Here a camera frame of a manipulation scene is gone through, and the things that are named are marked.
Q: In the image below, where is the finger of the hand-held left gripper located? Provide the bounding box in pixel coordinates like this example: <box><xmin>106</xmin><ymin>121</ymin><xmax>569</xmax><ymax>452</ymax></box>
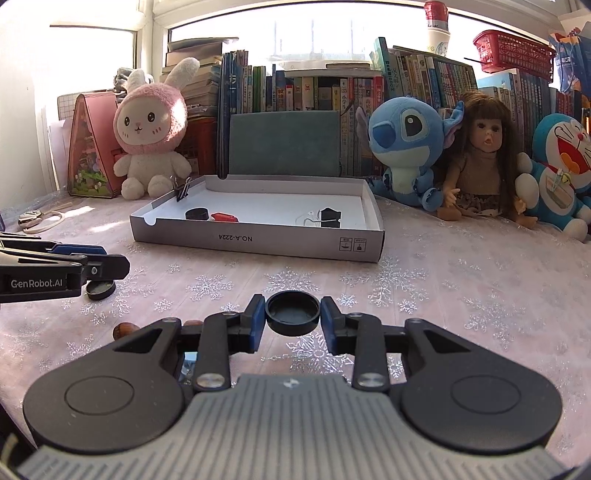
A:
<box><xmin>69</xmin><ymin>253</ymin><xmax>131</xmax><ymax>282</ymax></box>
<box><xmin>0</xmin><ymin>232</ymin><xmax>107</xmax><ymax>259</ymax></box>

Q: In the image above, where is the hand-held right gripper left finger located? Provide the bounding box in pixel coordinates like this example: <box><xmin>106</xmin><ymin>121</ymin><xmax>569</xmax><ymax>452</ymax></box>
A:
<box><xmin>113</xmin><ymin>293</ymin><xmax>267</xmax><ymax>394</ymax></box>

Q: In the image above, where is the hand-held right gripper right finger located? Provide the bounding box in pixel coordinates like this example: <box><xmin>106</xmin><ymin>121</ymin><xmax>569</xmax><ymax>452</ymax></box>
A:
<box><xmin>320</xmin><ymin>295</ymin><xmax>481</xmax><ymax>394</ymax></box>

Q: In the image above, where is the black round lid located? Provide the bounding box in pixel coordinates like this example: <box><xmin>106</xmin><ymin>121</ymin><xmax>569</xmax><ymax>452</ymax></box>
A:
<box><xmin>86</xmin><ymin>279</ymin><xmax>117</xmax><ymax>301</ymax></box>
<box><xmin>264</xmin><ymin>291</ymin><xmax>321</xmax><ymax>336</ymax></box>

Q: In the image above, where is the white cardboard box tray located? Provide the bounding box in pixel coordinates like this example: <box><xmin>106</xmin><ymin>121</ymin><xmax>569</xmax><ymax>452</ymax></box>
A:
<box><xmin>129</xmin><ymin>174</ymin><xmax>385</xmax><ymax>263</ymax></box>

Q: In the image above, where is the black binder clip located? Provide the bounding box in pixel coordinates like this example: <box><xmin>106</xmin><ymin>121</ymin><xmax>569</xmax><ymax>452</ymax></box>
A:
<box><xmin>170</xmin><ymin>175</ymin><xmax>192</xmax><ymax>202</ymax></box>
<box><xmin>295</xmin><ymin>207</ymin><xmax>342</xmax><ymax>229</ymax></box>

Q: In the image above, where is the pink triangular house box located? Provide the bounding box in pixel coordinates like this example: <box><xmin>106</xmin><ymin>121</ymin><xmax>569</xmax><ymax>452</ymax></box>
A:
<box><xmin>67</xmin><ymin>91</ymin><xmax>125</xmax><ymax>199</ymax></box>

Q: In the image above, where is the pink snowflake tablecloth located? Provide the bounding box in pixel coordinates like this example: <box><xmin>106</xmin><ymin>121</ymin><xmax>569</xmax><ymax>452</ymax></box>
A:
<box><xmin>0</xmin><ymin>185</ymin><xmax>591</xmax><ymax>462</ymax></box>

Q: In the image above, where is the pink hooded bunny plush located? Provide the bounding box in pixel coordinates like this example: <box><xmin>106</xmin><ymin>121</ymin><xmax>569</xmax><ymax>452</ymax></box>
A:
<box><xmin>112</xmin><ymin>56</ymin><xmax>201</xmax><ymax>200</ymax></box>

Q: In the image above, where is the grid pattern board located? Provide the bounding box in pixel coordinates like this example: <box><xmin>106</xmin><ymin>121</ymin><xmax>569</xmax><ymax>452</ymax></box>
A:
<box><xmin>58</xmin><ymin>92</ymin><xmax>84</xmax><ymax>121</ymax></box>

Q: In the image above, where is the red plastic crate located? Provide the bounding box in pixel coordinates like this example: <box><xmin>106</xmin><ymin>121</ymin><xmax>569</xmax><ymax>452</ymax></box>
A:
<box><xmin>178</xmin><ymin>115</ymin><xmax>220</xmax><ymax>178</ymax></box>

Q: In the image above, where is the grey cloth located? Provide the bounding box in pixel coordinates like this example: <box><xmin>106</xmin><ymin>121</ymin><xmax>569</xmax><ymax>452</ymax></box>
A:
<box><xmin>112</xmin><ymin>67</ymin><xmax>139</xmax><ymax>93</ymax></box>

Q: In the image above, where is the stack of lying books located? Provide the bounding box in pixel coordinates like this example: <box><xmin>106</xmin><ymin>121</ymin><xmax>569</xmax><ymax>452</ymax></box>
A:
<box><xmin>159</xmin><ymin>39</ymin><xmax>225</xmax><ymax>118</ymax></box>

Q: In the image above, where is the blue alien plush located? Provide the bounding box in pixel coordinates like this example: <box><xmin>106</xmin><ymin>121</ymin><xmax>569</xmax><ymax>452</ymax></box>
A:
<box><xmin>355</xmin><ymin>95</ymin><xmax>465</xmax><ymax>212</ymax></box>

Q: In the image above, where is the brown-haired doll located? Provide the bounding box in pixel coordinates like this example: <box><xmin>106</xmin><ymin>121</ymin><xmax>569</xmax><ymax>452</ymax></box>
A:
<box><xmin>436</xmin><ymin>90</ymin><xmax>541</xmax><ymax>229</ymax></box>

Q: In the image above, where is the row of books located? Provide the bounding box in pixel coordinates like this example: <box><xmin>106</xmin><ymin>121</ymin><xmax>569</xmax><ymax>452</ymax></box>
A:
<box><xmin>219</xmin><ymin>37</ymin><xmax>591</xmax><ymax>178</ymax></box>

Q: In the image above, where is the blue robot cat plush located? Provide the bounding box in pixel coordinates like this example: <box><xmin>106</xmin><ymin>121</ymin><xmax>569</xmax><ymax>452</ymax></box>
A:
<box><xmin>515</xmin><ymin>113</ymin><xmax>591</xmax><ymax>241</ymax></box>

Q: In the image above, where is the white paper cup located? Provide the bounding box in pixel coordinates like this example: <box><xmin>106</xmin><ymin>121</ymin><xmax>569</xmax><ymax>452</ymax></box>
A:
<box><xmin>426</xmin><ymin>25</ymin><xmax>451</xmax><ymax>58</ymax></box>

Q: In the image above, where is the red plastic basket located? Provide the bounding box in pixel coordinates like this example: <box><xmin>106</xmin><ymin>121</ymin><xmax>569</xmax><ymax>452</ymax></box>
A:
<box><xmin>472</xmin><ymin>29</ymin><xmax>557</xmax><ymax>75</ymax></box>

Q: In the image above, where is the blue bag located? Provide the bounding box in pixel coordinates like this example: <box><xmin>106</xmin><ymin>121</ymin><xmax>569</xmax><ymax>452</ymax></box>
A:
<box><xmin>549</xmin><ymin>25</ymin><xmax>585</xmax><ymax>95</ymax></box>

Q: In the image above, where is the cream cord with metal clasp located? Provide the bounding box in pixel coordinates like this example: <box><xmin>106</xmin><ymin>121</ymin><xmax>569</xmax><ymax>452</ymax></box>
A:
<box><xmin>17</xmin><ymin>210</ymin><xmax>65</xmax><ymax>234</ymax></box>

